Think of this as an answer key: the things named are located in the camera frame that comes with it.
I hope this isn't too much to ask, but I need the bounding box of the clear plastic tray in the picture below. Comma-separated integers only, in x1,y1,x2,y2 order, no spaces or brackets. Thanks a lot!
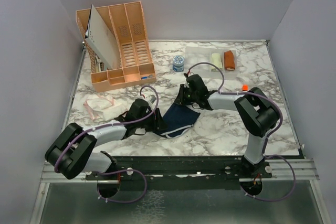
184,46,238,80

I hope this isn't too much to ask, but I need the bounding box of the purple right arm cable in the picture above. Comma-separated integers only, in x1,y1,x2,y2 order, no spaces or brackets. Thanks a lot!
185,62,297,201

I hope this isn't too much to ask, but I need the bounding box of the white perforated board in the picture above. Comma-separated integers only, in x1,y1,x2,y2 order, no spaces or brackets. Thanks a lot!
85,5,120,70

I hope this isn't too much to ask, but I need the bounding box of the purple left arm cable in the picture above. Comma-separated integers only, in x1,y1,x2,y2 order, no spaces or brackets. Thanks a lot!
54,85,148,204

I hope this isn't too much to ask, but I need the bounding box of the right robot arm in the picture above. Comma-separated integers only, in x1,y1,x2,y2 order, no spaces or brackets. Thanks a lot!
174,74,283,177

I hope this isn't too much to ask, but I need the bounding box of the rolled cream cloth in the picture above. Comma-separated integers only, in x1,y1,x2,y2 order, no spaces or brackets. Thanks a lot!
211,52,223,72

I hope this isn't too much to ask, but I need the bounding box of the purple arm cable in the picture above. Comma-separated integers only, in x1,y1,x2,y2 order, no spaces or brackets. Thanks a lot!
54,85,148,204
185,62,297,201

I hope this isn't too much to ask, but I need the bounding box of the aluminium rail frame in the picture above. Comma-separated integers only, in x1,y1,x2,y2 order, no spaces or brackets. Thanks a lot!
30,155,331,223

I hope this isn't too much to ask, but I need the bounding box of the rolled orange cloth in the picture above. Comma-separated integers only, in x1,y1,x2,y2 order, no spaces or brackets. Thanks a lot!
224,50,236,71

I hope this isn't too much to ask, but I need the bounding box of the white pink underwear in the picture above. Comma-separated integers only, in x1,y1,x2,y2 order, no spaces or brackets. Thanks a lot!
83,94,127,122

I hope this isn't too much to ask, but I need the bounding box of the small blue white jar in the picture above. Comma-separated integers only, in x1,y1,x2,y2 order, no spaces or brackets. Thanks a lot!
172,55,185,72

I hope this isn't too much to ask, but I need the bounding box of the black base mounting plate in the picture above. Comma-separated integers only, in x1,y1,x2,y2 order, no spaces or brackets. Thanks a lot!
86,156,272,191

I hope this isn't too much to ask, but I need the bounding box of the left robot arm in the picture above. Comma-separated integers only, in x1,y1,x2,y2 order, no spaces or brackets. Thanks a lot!
45,98,167,179

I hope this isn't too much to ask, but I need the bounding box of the orange desk file organizer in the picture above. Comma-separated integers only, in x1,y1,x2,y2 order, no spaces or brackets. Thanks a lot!
76,1,156,92

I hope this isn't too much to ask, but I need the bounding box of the blue item in organizer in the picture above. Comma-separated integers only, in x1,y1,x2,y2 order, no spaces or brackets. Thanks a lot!
141,74,154,80

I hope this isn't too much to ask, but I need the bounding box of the navy blue underwear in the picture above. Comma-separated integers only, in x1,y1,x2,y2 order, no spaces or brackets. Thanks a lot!
153,103,200,138

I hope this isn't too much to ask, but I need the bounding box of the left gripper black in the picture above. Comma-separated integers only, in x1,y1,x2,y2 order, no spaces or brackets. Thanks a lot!
136,108,168,132

